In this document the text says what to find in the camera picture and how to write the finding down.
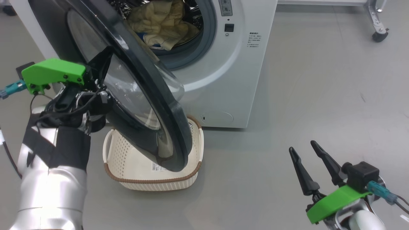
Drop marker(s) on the small printed text sticker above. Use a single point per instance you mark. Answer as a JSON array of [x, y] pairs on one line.
[[254, 39]]

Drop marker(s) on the teal camera connector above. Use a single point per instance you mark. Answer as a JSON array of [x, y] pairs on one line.
[[12, 88], [381, 191]]

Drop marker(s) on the cream perforated basket brown rim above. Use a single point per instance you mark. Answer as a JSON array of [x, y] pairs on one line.
[[134, 179]]

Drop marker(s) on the grey warning sticker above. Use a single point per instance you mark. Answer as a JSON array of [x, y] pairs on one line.
[[225, 7]]

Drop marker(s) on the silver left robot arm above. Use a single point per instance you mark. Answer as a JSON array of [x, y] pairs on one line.
[[51, 191]]

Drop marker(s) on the white front-load washing machine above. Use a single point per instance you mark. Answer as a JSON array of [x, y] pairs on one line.
[[223, 80]]

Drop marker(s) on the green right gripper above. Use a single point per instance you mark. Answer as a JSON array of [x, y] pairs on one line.
[[335, 201]]

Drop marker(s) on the teal right camera connector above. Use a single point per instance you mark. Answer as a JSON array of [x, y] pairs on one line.
[[381, 191]]

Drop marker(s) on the washing machine drum with laundry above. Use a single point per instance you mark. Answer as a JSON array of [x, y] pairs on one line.
[[195, 12]]

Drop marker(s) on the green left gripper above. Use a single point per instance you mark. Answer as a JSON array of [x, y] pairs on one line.
[[54, 72]]

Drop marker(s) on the teal left camera connector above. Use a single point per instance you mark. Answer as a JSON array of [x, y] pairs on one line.
[[12, 88]]

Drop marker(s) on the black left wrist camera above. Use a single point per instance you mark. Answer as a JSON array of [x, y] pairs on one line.
[[24, 68]]

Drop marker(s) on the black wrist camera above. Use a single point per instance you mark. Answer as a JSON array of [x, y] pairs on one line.
[[24, 68], [362, 175]]

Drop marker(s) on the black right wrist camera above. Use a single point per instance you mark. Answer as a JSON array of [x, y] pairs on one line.
[[362, 175]]

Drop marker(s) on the printed basket label sticker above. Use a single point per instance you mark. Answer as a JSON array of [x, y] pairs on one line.
[[159, 167]]

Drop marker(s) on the black rimmed glass washer door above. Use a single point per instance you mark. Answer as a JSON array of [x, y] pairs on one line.
[[159, 105]]

